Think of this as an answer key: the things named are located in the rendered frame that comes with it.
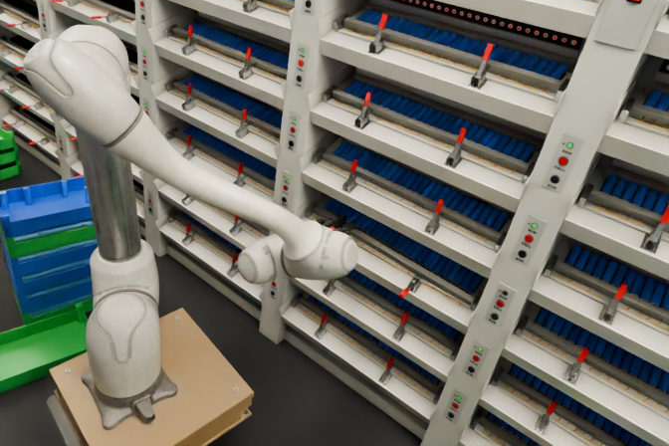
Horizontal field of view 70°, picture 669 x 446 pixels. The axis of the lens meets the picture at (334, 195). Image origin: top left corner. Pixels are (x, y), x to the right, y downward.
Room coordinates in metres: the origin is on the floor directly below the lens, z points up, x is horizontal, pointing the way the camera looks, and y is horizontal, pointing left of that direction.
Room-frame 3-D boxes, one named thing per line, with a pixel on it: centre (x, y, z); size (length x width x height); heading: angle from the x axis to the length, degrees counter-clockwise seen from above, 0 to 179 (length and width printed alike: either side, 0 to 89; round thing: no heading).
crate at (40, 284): (1.30, 0.93, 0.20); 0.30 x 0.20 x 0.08; 135
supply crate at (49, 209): (1.30, 0.93, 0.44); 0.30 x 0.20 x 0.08; 135
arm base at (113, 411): (0.77, 0.41, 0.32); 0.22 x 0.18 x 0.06; 46
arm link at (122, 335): (0.79, 0.43, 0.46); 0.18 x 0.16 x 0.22; 24
